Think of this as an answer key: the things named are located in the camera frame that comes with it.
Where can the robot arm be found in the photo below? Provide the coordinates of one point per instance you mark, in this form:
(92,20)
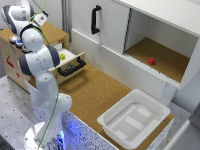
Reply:
(42,60)

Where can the white cabinet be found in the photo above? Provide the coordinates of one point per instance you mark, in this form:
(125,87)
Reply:
(166,20)

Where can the blue button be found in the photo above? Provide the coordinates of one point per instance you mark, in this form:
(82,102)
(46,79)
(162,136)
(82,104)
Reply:
(19,42)

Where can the pink block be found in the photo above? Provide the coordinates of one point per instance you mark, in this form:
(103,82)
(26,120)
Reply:
(151,61)

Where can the green button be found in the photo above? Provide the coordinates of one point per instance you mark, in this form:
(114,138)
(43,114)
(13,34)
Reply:
(24,48)

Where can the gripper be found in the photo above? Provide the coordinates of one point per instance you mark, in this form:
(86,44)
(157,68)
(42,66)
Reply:
(40,18)

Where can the wooden drawer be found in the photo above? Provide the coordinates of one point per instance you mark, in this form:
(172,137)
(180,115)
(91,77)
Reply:
(69,57)

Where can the white plastic box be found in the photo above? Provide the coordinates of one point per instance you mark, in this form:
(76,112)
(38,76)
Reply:
(133,120)

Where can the white sliding door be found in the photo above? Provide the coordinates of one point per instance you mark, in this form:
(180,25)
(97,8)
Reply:
(110,26)

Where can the wooden drawer box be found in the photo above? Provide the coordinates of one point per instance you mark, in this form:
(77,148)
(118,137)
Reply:
(53,33)

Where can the yellow block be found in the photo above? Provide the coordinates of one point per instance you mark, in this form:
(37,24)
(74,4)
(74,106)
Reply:
(62,56)

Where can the red button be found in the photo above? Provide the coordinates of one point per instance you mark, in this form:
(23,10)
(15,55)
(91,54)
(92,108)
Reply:
(13,39)

